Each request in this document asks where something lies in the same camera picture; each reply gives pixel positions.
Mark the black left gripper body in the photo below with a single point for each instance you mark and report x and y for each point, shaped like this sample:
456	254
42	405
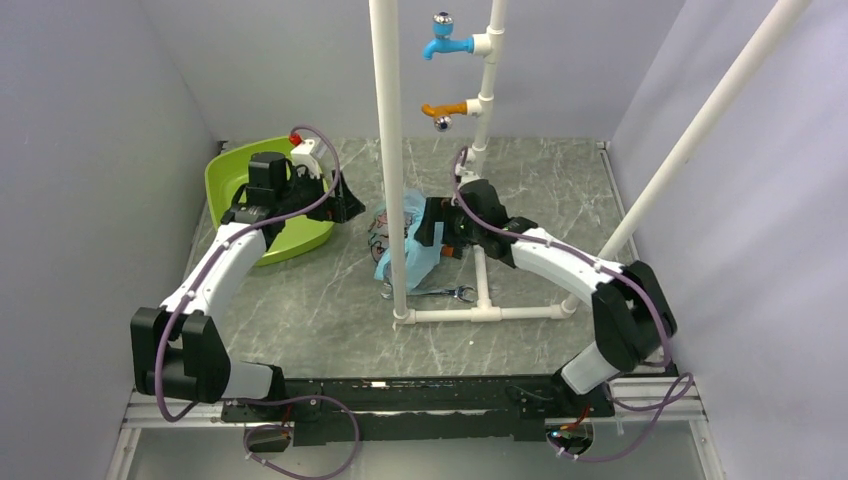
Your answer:
305	191

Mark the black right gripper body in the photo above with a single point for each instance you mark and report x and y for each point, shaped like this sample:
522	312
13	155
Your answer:
459	231

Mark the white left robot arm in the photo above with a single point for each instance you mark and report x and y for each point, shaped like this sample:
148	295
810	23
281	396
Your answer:
176	347

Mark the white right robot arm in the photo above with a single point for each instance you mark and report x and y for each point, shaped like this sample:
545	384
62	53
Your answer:
631	316

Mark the lime green plastic basin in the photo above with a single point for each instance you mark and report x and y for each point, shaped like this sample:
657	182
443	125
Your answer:
225	177

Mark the silver combination wrench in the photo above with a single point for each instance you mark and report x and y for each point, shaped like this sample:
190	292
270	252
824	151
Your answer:
461	293

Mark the orange plastic faucet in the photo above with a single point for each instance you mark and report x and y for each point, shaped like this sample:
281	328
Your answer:
442	115

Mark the blue plastic faucet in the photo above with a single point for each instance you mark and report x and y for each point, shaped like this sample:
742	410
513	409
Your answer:
443	42

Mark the white diagonal pole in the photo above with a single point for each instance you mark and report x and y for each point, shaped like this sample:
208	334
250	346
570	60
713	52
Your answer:
764	40

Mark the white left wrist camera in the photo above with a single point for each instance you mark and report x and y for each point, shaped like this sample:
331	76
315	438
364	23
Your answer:
307	153

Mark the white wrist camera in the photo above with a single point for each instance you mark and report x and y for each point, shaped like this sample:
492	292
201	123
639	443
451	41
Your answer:
307	153
464	176

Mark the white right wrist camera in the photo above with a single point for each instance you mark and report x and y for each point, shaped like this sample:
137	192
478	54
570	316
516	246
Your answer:
464	176

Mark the white PVC pipe frame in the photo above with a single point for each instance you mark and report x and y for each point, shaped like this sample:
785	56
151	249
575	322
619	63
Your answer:
403	248

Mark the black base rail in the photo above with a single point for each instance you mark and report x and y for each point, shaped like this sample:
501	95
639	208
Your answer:
521	407

